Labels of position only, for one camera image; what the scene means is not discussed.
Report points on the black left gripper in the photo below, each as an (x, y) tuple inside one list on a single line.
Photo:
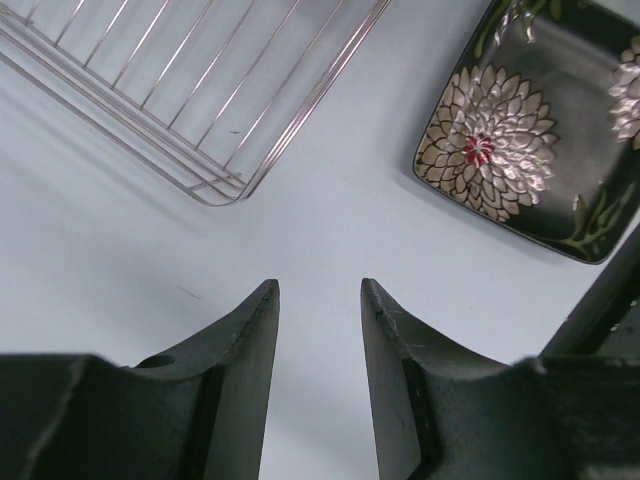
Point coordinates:
[(443, 411)]

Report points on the black floral square plate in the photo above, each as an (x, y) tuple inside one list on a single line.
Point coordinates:
[(537, 127)]

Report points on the metal wire dish rack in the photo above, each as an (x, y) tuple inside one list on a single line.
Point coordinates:
[(207, 94)]

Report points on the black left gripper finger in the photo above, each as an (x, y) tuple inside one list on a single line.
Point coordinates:
[(194, 411)]

